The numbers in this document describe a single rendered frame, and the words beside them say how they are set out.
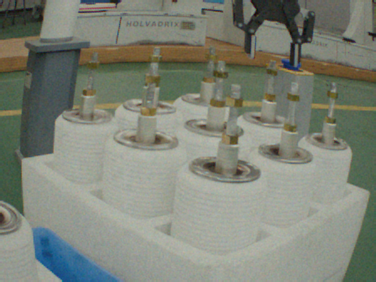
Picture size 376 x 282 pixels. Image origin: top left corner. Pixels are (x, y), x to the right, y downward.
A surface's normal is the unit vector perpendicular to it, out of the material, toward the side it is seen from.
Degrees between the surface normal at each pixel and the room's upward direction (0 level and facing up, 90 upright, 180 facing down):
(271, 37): 90
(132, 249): 90
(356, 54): 90
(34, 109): 90
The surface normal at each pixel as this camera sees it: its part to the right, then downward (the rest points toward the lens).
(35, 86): -0.27, 0.19
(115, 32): 0.50, 0.28
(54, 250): -0.69, 0.07
